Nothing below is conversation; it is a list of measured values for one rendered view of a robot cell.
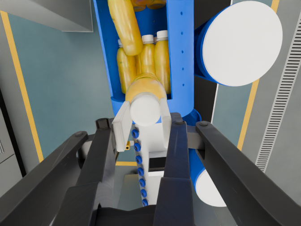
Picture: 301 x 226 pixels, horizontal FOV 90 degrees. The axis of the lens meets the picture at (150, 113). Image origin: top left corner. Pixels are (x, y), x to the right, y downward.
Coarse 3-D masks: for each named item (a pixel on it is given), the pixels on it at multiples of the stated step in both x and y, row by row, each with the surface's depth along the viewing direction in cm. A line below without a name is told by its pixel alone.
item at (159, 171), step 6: (150, 156) 76; (156, 156) 76; (162, 156) 75; (150, 162) 69; (156, 162) 69; (162, 162) 69; (150, 168) 66; (156, 168) 66; (162, 168) 66; (150, 174) 66; (156, 174) 66; (162, 174) 66
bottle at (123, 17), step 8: (112, 0) 39; (120, 0) 39; (128, 0) 40; (112, 8) 40; (120, 8) 39; (128, 8) 40; (112, 16) 41; (120, 16) 40; (128, 16) 41; (120, 24) 42; (128, 24) 42; (136, 24) 44; (120, 32) 44; (128, 32) 44; (136, 32) 45; (120, 40) 47; (128, 40) 45; (136, 40) 46; (128, 48) 47; (136, 48) 47
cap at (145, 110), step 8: (144, 96) 18; (152, 96) 19; (136, 104) 18; (144, 104) 18; (152, 104) 18; (136, 112) 18; (144, 112) 18; (152, 112) 18; (160, 112) 18; (136, 120) 19; (144, 120) 19; (152, 120) 19
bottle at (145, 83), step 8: (136, 80) 23; (144, 80) 22; (152, 80) 23; (128, 88) 23; (136, 88) 21; (144, 88) 21; (152, 88) 21; (160, 88) 22; (128, 96) 22; (136, 96) 20; (160, 96) 21
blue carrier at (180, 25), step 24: (96, 0) 43; (168, 0) 33; (192, 0) 39; (144, 24) 58; (168, 24) 35; (192, 24) 40; (192, 48) 42; (192, 72) 44; (120, 96) 59; (168, 96) 65; (192, 96) 47
